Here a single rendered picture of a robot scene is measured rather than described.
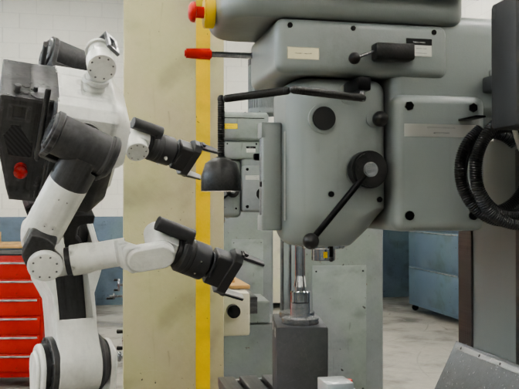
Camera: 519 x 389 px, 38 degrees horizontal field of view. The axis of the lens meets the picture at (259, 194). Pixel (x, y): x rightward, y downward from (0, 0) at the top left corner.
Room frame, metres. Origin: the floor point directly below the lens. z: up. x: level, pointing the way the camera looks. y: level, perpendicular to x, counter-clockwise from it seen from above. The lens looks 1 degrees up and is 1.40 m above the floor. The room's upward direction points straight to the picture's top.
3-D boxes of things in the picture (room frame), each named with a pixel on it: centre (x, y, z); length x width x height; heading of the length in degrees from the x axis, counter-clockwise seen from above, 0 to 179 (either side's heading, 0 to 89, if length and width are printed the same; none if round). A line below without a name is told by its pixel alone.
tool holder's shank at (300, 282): (1.82, -0.10, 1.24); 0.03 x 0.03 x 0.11
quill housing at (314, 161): (1.50, -0.13, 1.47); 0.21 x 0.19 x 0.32; 12
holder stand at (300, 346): (1.87, -0.10, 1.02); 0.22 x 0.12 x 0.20; 2
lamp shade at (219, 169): (1.35, 0.07, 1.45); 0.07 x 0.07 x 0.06
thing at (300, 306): (1.82, -0.10, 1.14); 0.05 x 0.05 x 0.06
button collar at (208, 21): (1.45, 0.10, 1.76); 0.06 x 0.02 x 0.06; 12
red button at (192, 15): (1.44, 0.12, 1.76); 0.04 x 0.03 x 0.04; 12
